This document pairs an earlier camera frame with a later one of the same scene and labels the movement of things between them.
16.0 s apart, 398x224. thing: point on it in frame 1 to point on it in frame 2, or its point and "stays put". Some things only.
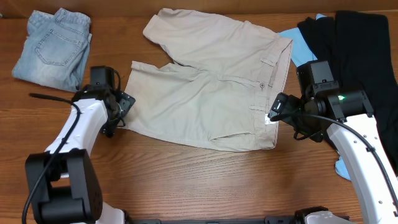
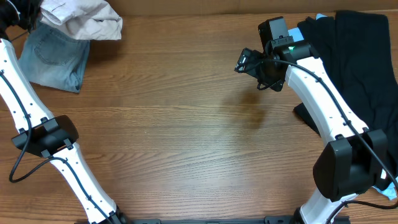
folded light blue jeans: x=56 y=46 stays put
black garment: x=358 y=46 stays put
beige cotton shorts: x=216 y=93 to x=92 y=20
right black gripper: x=286 y=105 to x=276 y=83
